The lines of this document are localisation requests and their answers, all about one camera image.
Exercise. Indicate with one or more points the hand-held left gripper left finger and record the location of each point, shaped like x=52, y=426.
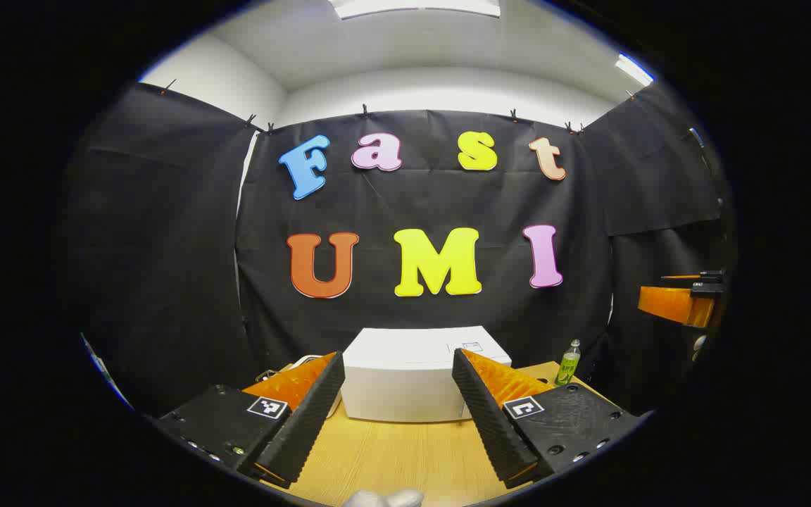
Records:
x=307, y=422

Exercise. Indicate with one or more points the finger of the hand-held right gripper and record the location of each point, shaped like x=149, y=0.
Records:
x=673, y=304

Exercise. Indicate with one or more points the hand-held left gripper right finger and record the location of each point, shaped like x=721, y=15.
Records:
x=490, y=422

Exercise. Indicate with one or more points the white microwave oven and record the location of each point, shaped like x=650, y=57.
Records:
x=405, y=373

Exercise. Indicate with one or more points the green label drink bottle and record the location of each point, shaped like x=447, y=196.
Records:
x=567, y=366

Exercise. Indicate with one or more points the black backdrop cloth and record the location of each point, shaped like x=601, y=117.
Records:
x=412, y=204

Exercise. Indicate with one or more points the ceiling light panel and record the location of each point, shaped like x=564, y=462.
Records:
x=412, y=7
x=632, y=69

